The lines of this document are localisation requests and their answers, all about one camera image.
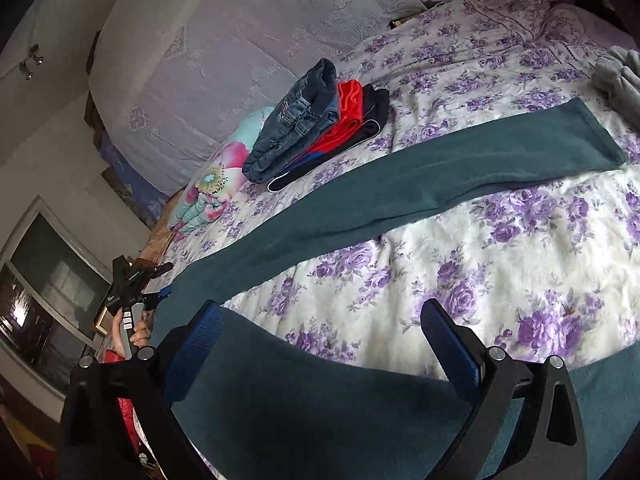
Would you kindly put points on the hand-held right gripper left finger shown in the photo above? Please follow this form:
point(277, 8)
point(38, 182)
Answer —
point(192, 355)

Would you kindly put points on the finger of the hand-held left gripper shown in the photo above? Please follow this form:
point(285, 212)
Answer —
point(159, 270)
point(157, 299)

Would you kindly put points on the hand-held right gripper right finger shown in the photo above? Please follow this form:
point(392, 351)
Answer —
point(450, 355)

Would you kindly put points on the teal pants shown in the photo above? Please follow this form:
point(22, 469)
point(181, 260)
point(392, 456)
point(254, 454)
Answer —
point(350, 200)

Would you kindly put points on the person's left hand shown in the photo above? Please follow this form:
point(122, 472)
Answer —
point(141, 332)

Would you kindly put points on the brown pillow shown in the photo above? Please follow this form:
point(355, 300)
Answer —
point(155, 254)

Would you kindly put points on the glass door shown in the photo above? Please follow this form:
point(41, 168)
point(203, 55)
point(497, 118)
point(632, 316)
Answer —
point(50, 285)

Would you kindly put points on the blue patterned cloth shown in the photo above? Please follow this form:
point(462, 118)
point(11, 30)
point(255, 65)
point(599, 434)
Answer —
point(130, 185)

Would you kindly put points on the purple floral bed quilt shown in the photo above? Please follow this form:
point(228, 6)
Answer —
point(500, 270)

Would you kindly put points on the teal pink floral pillow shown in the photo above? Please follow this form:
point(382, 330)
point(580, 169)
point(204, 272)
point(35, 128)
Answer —
point(215, 185)

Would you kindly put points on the white lace cloth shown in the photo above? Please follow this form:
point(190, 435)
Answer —
point(225, 60)

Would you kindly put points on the ceiling spotlight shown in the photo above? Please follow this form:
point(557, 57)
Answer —
point(36, 54)
point(27, 70)

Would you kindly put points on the folded red garment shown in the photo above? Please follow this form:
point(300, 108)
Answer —
point(347, 110)

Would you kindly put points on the folded black garment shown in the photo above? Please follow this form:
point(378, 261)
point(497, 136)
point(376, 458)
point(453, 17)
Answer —
point(377, 110)

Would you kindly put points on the grey blanket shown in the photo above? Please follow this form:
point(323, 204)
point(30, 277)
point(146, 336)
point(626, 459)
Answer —
point(620, 80)

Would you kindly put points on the dark flat object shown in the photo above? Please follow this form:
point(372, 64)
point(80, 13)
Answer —
point(405, 19)

